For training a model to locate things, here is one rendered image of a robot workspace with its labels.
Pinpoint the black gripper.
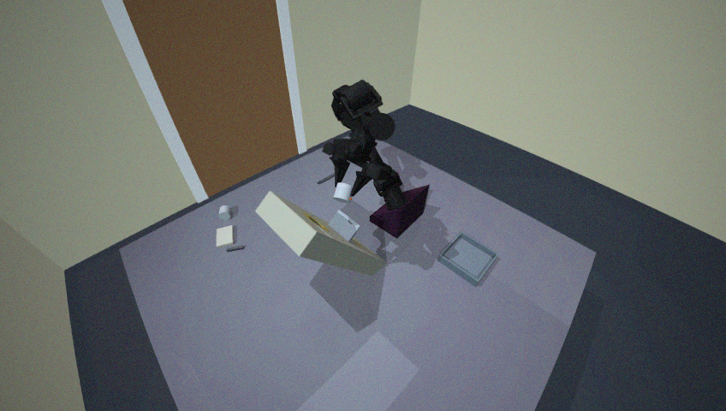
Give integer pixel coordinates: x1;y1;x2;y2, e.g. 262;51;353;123
322;130;390;197

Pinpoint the light grey cylinder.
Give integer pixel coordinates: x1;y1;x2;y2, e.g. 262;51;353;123
218;205;231;220

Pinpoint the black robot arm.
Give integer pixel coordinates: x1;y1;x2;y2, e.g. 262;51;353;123
331;80;410;211

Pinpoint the white cylinder with two slots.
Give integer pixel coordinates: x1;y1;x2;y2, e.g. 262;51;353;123
333;182;353;203

